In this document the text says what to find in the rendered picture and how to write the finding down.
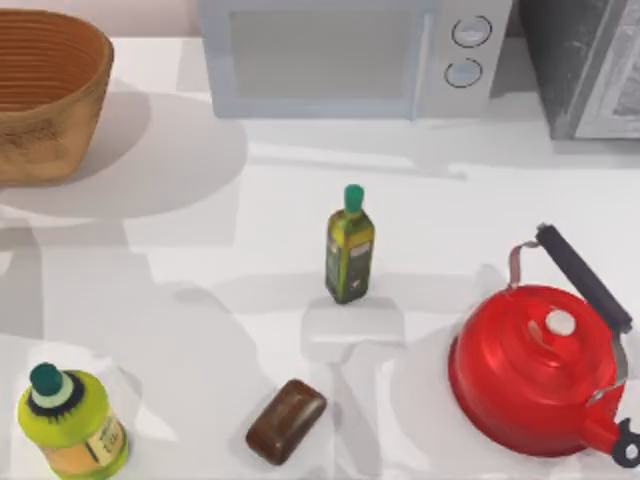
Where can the dark green oil bottle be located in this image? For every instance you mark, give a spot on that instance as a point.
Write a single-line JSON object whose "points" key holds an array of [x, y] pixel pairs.
{"points": [[349, 255]]}

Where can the pale microwave oven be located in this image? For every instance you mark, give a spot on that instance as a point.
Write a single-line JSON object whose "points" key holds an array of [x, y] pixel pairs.
{"points": [[320, 60]]}

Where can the brown bread loaf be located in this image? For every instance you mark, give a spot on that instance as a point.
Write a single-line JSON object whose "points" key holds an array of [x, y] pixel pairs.
{"points": [[286, 422]]}

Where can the round microwave knob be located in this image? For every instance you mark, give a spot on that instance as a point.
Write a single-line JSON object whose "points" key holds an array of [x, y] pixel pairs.
{"points": [[463, 73], [471, 30]]}

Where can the red kettle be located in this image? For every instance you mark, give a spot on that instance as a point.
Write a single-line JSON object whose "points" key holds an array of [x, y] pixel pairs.
{"points": [[535, 365]]}

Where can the brown woven basket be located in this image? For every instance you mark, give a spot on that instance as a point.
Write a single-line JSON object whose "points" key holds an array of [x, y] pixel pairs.
{"points": [[47, 125]]}

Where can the yellow-green round bottle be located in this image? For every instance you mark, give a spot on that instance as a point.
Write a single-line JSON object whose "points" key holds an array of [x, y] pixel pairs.
{"points": [[70, 425]]}

